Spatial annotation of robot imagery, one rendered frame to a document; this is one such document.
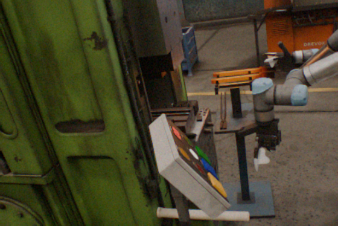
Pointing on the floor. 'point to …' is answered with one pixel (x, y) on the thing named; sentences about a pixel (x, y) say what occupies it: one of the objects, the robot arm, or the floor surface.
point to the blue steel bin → (189, 49)
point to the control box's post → (183, 211)
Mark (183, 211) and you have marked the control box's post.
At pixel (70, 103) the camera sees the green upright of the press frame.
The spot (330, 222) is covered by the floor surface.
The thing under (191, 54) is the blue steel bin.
